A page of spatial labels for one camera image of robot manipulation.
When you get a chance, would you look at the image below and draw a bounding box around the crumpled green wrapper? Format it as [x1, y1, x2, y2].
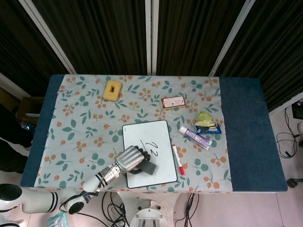
[195, 111, 214, 127]

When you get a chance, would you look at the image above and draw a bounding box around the dark pleated curtain panel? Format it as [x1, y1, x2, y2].
[32, 0, 149, 74]
[0, 0, 70, 97]
[157, 0, 247, 77]
[219, 0, 303, 112]

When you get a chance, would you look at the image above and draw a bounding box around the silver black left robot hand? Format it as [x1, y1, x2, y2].
[115, 145, 152, 176]

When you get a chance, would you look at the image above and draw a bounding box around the upright white frame post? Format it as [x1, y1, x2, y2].
[144, 0, 159, 76]

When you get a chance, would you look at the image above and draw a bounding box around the purple white toothpaste tube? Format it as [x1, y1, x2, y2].
[178, 125, 213, 151]

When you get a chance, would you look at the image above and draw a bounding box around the slanted white frame post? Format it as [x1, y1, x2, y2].
[18, 0, 77, 74]
[208, 0, 258, 77]

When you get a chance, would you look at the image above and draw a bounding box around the brown cardboard box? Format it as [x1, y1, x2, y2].
[15, 96, 46, 126]

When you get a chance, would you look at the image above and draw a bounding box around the teal plastic bag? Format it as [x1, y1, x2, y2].
[48, 211, 70, 227]

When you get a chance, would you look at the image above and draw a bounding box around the blue felt table cover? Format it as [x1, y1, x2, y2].
[19, 74, 289, 195]

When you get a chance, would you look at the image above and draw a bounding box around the red yellow cardboard box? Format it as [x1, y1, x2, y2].
[160, 95, 187, 111]

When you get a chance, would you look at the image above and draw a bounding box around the dark grey board eraser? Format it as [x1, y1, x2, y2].
[138, 160, 158, 176]

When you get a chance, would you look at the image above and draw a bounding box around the white dry-erase board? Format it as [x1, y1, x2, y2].
[121, 119, 178, 189]

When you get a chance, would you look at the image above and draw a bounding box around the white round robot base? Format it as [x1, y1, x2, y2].
[128, 195, 176, 227]

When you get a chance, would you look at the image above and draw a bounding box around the floral fruit print tablecloth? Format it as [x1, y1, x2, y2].
[35, 74, 234, 194]

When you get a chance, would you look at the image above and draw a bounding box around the black stand foot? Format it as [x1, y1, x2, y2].
[286, 174, 303, 189]

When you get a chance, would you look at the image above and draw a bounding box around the red white marker pen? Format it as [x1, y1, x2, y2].
[171, 143, 186, 176]

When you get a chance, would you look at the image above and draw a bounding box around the black floor cable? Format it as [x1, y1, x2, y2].
[174, 193, 198, 227]
[101, 191, 127, 227]
[275, 105, 303, 158]

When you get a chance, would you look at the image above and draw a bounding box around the blue cookie packet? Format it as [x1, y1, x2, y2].
[195, 123, 222, 135]

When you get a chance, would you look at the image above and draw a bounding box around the yellow sponge with hole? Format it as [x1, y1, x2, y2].
[103, 79, 123, 102]

